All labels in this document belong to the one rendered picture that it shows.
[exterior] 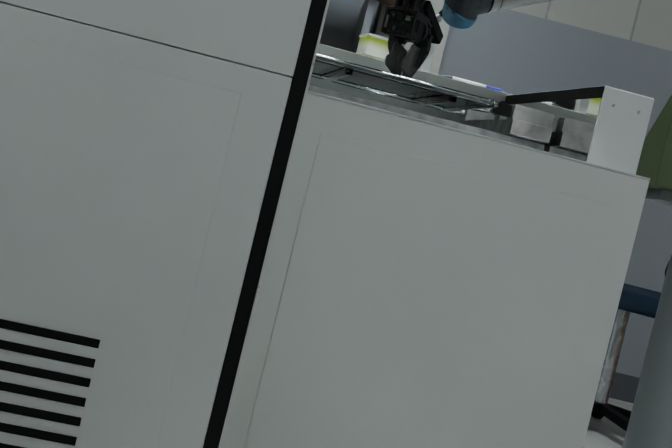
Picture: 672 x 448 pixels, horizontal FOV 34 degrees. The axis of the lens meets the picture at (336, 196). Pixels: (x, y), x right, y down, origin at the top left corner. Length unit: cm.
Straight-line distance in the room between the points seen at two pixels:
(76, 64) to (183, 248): 29
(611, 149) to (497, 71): 308
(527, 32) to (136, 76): 366
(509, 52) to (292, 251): 337
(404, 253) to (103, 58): 59
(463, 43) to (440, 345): 328
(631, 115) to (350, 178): 52
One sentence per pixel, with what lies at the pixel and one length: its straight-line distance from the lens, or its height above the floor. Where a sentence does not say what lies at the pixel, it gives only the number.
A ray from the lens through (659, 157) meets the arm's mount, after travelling 212.
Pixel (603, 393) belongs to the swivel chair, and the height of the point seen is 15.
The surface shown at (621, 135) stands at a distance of 197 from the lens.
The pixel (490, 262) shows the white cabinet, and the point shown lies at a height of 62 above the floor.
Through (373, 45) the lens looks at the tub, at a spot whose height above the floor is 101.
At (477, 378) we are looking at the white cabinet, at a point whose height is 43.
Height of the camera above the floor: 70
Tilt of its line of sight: 1 degrees down
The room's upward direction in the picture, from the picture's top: 14 degrees clockwise
